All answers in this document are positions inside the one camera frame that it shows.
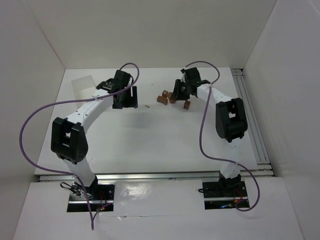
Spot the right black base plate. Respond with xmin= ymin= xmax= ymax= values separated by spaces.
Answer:
xmin=198 ymin=181 xmax=248 ymax=199

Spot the brown wood block long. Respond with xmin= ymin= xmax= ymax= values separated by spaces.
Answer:
xmin=156 ymin=95 xmax=168 ymax=106

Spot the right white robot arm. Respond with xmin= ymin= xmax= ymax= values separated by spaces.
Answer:
xmin=169 ymin=67 xmax=248 ymax=197

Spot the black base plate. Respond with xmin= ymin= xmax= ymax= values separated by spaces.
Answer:
xmin=66 ymin=183 xmax=115 ymax=203
xmin=198 ymin=181 xmax=248 ymax=199

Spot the aluminium front rail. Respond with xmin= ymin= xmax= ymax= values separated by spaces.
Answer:
xmin=39 ymin=168 xmax=275 ymax=182

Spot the brown wood block small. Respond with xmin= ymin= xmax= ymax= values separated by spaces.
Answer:
xmin=162 ymin=90 xmax=169 ymax=97

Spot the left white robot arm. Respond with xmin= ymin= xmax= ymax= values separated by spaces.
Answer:
xmin=50 ymin=70 xmax=138 ymax=198

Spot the white cardboard box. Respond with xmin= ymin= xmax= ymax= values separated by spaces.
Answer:
xmin=71 ymin=75 xmax=96 ymax=100

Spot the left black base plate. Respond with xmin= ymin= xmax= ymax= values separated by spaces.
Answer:
xmin=66 ymin=183 xmax=115 ymax=203

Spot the brown wood block notched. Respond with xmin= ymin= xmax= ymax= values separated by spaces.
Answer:
xmin=183 ymin=100 xmax=191 ymax=110

